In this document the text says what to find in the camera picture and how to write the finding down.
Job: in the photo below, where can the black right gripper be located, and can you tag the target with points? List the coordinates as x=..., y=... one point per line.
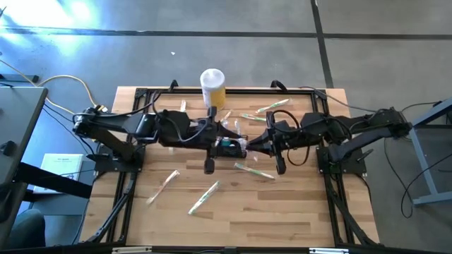
x=279, y=141

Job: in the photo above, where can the white booklet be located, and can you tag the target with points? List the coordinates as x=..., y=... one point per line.
x=60, y=162

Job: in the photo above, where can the small black device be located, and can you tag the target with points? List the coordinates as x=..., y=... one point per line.
x=7, y=148

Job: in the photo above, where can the grey side table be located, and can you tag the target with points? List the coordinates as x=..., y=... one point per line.
x=17, y=116

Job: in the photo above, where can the black support beam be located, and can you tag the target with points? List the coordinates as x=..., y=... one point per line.
x=53, y=180

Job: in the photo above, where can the person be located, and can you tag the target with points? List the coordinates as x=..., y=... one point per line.
x=30, y=229

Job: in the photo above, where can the silver aluminium extrusion post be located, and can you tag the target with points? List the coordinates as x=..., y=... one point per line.
x=130, y=250
x=328, y=251

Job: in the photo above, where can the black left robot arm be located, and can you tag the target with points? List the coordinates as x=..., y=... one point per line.
x=176, y=128

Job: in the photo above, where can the blue-grey metal stand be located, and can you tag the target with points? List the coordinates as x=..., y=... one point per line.
x=423, y=166

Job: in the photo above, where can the orange toothbrush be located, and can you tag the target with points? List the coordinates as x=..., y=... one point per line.
x=163, y=187

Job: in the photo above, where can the black aluminium table frame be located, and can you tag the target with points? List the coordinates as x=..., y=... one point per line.
x=247, y=91

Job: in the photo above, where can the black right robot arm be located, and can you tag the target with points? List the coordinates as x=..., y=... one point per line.
x=318, y=127

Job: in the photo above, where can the blue toothbrush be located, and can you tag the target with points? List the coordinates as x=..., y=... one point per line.
x=237, y=126

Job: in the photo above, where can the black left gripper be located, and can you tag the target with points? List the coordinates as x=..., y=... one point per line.
x=212, y=139

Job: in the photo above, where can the yellow wipes canister white lid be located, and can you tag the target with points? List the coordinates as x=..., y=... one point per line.
x=213, y=91

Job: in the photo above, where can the black floor bar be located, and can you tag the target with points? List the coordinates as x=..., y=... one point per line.
x=21, y=78

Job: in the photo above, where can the purple toothbrush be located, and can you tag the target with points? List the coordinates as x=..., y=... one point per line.
x=243, y=143
x=225, y=124

